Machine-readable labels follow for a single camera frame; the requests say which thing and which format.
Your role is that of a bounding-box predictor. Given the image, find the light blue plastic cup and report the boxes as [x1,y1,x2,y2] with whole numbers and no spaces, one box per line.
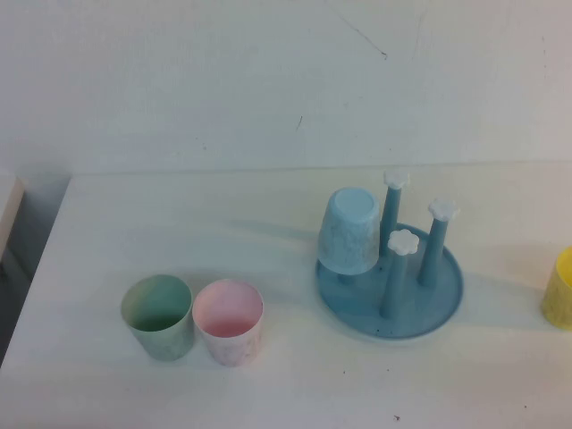
[316,187,382,275]

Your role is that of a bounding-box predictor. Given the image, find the beige furniture panel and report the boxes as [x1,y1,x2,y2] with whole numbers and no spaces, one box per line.
[0,172,26,269]

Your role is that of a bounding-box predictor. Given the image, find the yellow plastic cup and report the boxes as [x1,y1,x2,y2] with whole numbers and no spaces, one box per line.
[540,245,572,332]

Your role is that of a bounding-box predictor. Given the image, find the green plastic cup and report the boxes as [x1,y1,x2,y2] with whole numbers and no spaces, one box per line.
[119,273,195,363]

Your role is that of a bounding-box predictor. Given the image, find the pink plastic cup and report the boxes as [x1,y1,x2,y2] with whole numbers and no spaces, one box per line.
[191,279,265,368]

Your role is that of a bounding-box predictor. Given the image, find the blue cup stand white caps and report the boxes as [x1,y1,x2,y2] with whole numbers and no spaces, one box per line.
[314,169,465,345]

